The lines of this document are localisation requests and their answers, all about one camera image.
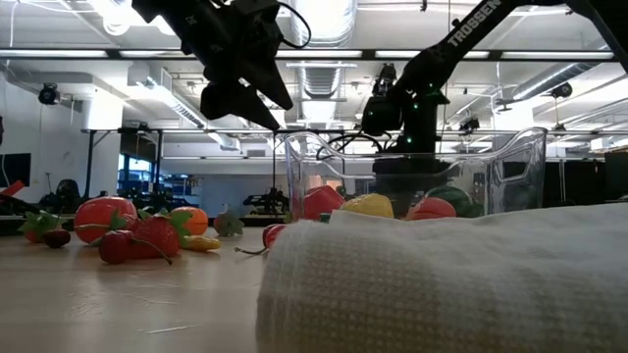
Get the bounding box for red bar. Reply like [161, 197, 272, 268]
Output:
[0, 179, 26, 203]

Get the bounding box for dark wall screen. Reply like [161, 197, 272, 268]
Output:
[0, 152, 32, 188]

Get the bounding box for small toy strawberry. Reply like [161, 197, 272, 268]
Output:
[108, 209, 143, 234]
[213, 210, 245, 238]

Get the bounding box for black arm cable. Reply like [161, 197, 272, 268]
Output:
[277, 0, 313, 50]
[316, 130, 389, 162]

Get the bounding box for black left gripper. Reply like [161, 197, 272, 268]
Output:
[131, 0, 294, 132]

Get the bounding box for toy orange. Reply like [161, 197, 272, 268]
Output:
[169, 206, 210, 236]

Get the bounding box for dark red toy cherry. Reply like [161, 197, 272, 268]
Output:
[42, 227, 73, 249]

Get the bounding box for silver ventilation duct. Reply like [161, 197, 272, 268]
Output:
[288, 0, 359, 124]

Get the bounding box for clear plastic tupperware container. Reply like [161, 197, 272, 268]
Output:
[284, 126, 550, 222]

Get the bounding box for white waffle dish towel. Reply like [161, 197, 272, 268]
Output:
[254, 202, 628, 353]

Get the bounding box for black stand with screen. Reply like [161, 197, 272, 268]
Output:
[80, 127, 166, 200]

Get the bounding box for black hanging camera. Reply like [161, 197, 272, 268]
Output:
[371, 62, 398, 99]

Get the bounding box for black partition panels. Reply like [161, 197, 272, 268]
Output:
[547, 159, 607, 205]

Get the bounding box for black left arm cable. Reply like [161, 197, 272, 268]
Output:
[277, 0, 313, 50]

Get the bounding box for black overhead crossbar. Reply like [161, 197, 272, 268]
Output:
[0, 47, 628, 62]

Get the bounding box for small yellow toy banana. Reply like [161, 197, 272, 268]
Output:
[181, 234, 222, 253]

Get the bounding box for red toy cherry with stem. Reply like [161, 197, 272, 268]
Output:
[268, 224, 288, 249]
[97, 229, 174, 267]
[234, 224, 276, 256]

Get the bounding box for toy strawberry with big leaves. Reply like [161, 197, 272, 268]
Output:
[18, 210, 65, 245]

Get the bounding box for striped toy watermelon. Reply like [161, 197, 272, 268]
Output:
[425, 184, 485, 219]

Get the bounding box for red toy bell pepper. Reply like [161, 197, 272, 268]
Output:
[301, 184, 347, 222]

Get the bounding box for yellow toy lemon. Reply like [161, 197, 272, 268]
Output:
[340, 192, 395, 220]

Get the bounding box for black background robot arms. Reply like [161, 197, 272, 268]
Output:
[242, 188, 290, 217]

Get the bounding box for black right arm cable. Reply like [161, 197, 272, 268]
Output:
[316, 130, 389, 162]

